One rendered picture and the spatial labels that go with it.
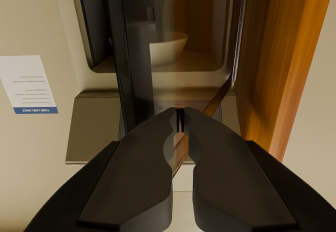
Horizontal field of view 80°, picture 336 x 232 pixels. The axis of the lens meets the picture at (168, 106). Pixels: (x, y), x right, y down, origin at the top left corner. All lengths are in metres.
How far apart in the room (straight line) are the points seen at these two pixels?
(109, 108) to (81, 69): 0.10
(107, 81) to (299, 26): 0.34
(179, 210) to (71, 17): 0.55
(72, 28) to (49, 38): 0.54
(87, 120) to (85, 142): 0.04
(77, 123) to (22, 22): 0.65
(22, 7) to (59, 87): 0.32
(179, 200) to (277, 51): 0.45
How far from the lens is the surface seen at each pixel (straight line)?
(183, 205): 0.64
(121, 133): 0.39
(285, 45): 0.36
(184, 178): 0.56
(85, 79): 0.45
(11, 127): 1.27
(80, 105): 0.43
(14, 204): 1.71
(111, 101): 0.41
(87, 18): 0.45
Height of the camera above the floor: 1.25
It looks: 27 degrees up
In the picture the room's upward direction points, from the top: 178 degrees clockwise
